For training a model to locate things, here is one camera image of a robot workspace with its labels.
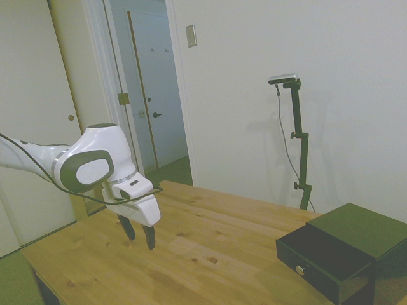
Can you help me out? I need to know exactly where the white door with wood edge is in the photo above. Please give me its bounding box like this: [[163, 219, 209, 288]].
[[125, 9, 159, 174]]

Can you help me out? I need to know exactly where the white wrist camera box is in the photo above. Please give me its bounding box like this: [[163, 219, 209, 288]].
[[111, 173, 154, 201]]

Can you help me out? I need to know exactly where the black drawer cabinet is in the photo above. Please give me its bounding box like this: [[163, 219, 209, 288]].
[[305, 202, 407, 305]]

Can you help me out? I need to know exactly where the white sliding closet door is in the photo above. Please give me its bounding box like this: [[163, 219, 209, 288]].
[[0, 0, 84, 255]]

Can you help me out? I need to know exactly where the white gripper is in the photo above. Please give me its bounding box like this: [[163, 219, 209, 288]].
[[102, 186, 162, 252]]

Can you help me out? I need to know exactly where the grey stereo camera bar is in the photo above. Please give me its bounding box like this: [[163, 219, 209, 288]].
[[268, 73, 300, 85]]

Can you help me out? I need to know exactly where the grey wall switch plate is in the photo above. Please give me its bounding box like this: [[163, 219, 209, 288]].
[[185, 24, 198, 49]]

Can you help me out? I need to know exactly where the black camera stand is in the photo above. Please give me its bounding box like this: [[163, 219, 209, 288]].
[[282, 79, 315, 212]]

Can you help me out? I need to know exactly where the black drawer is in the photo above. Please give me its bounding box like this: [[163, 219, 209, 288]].
[[275, 226, 376, 305]]

